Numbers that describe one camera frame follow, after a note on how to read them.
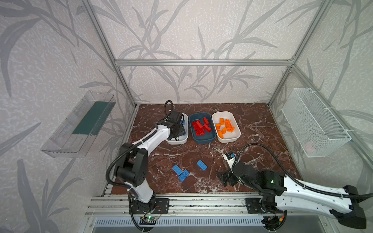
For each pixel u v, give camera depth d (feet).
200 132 3.33
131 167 1.50
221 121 3.55
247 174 1.67
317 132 2.09
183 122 3.58
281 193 1.61
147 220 2.36
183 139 3.06
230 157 2.07
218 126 3.36
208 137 3.24
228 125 3.34
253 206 2.46
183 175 2.71
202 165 2.84
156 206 2.37
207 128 3.36
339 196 1.42
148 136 1.75
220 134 3.31
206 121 3.53
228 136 3.29
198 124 3.34
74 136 2.12
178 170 2.77
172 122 2.36
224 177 2.09
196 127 3.35
